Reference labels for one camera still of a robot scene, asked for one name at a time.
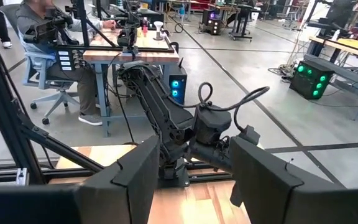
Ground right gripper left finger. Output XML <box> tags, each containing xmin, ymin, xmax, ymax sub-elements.
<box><xmin>0</xmin><ymin>135</ymin><xmax>161</xmax><ymax>224</ymax></box>

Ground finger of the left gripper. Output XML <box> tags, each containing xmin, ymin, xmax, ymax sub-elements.
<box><xmin>229</xmin><ymin>183</ymin><xmax>244</xmax><ymax>208</ymax></box>

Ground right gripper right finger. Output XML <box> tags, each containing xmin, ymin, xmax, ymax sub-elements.
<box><xmin>230</xmin><ymin>137</ymin><xmax>358</xmax><ymax>224</ymax></box>

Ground black computer blue lights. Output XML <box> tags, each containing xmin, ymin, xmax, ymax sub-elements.
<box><xmin>168</xmin><ymin>63</ymin><xmax>188</xmax><ymax>106</ymax></box>

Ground black computer green lights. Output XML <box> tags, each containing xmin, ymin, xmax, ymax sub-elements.
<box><xmin>289</xmin><ymin>58</ymin><xmax>335</xmax><ymax>100</ymax></box>

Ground wooden workbench blue legs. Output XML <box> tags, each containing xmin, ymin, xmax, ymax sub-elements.
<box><xmin>82</xmin><ymin>26</ymin><xmax>181</xmax><ymax>138</ymax></box>

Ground black computer purple lights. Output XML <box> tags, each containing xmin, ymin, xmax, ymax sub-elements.
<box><xmin>201</xmin><ymin>8</ymin><xmax>226</xmax><ymax>35</ymax></box>

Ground white mushroom-shaped object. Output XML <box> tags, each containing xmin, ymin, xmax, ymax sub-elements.
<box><xmin>153</xmin><ymin>21</ymin><xmax>165</xmax><ymax>41</ymax></box>

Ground black rolling table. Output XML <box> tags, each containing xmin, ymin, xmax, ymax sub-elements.
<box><xmin>227</xmin><ymin>2</ymin><xmax>254</xmax><ymax>42</ymax></box>

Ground black labelled control box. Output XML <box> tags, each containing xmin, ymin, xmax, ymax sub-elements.
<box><xmin>54</xmin><ymin>46</ymin><xmax>88</xmax><ymax>72</ymax></box>

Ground grey office chair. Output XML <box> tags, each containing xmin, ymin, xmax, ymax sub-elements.
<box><xmin>0</xmin><ymin>2</ymin><xmax>82</xmax><ymax>125</ymax></box>

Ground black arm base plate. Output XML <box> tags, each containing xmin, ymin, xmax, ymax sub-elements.
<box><xmin>157</xmin><ymin>161</ymin><xmax>191</xmax><ymax>189</ymax></box>

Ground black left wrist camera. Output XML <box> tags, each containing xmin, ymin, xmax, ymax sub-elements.
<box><xmin>236</xmin><ymin>124</ymin><xmax>260</xmax><ymax>146</ymax></box>

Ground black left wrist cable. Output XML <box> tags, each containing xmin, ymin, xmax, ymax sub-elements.
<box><xmin>166</xmin><ymin>81</ymin><xmax>270</xmax><ymax>133</ymax></box>

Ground tangle of floor cables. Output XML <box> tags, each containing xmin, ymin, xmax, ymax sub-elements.
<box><xmin>267</xmin><ymin>46</ymin><xmax>298</xmax><ymax>78</ymax></box>

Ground black aluminium rig frame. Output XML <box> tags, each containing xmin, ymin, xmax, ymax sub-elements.
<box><xmin>0</xmin><ymin>18</ymin><xmax>239</xmax><ymax>187</ymax></box>

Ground wooden bench grey frame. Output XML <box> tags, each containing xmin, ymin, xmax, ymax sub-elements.
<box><xmin>303</xmin><ymin>34</ymin><xmax>358</xmax><ymax>122</ymax></box>

